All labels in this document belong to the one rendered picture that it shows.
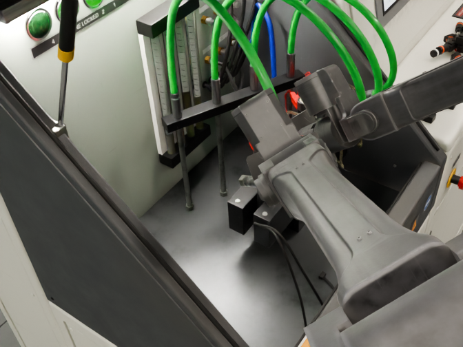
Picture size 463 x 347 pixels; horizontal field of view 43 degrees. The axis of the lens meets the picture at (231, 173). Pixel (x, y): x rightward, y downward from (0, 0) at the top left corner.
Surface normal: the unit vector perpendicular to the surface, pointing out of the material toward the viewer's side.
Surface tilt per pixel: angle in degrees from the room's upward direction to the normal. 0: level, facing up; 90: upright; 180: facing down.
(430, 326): 23
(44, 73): 90
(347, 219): 40
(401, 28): 76
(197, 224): 0
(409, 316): 30
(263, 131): 46
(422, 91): 66
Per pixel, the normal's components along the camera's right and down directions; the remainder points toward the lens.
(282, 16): -0.58, 0.58
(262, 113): -0.08, -0.02
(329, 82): -0.62, 0.33
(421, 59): -0.04, -0.73
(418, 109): -0.42, 0.30
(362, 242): -0.53, -0.82
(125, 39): 0.82, 0.36
